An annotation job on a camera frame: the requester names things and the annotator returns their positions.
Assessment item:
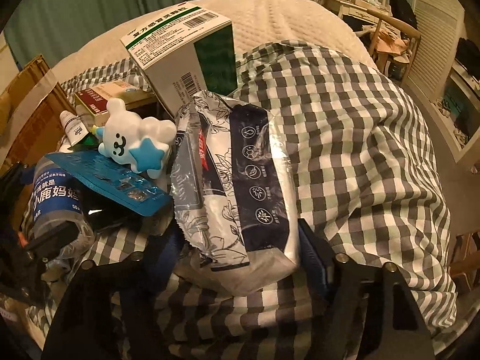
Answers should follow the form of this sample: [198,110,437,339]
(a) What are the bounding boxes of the checkered grey white cloth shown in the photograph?
[67,41,456,359]

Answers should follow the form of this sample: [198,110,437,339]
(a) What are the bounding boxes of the red white medicine box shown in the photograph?
[73,80,156,127]

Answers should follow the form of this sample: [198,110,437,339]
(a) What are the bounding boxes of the brown cardboard box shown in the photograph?
[0,53,76,229]

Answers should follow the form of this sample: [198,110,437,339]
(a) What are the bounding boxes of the white green medicine box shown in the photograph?
[120,2,237,116]

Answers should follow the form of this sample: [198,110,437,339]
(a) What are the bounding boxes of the floral tissue pack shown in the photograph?
[170,91,300,296]

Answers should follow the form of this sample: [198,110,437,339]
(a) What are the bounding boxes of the white dressing table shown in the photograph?
[323,0,379,32]

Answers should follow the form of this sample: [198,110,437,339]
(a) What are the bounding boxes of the white bear toy blue star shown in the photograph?
[94,97,176,179]

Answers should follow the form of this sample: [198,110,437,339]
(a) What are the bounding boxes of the green curtain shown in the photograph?
[3,0,189,68]

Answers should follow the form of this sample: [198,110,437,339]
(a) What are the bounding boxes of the blue blister pack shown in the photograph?
[47,150,171,217]

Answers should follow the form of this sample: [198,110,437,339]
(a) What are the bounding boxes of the white shelf unit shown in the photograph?
[407,0,479,173]

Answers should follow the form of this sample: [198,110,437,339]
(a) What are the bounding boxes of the small white dropper bottle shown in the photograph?
[59,111,89,146]

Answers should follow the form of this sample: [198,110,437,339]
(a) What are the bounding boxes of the wooden chair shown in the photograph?
[367,9,421,86]

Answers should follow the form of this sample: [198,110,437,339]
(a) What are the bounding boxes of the black backpack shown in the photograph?
[390,0,417,29]

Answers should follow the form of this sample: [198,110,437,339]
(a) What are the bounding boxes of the clear jar blue label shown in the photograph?
[28,157,95,259]

